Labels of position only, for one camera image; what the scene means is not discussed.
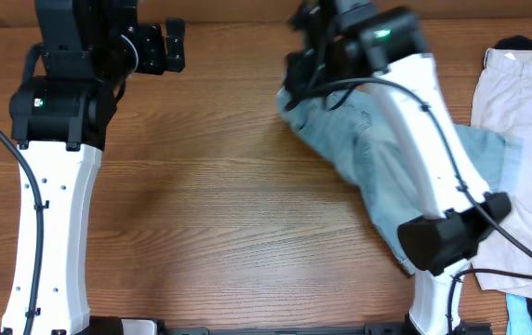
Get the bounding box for light blue cloth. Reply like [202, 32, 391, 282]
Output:
[506, 294, 532, 335]

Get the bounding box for light blue denim shorts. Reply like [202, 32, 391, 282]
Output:
[276, 89, 523, 275]

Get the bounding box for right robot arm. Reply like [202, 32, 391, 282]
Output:
[284, 1, 512, 334]

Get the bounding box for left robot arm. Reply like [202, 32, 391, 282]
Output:
[0, 0, 185, 335]

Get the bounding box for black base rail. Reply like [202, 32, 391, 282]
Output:
[121, 317, 493, 335]

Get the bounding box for black garment top right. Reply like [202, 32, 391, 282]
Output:
[494, 35, 532, 50]

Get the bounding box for beige cotton shorts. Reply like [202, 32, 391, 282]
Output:
[471, 48, 532, 298]

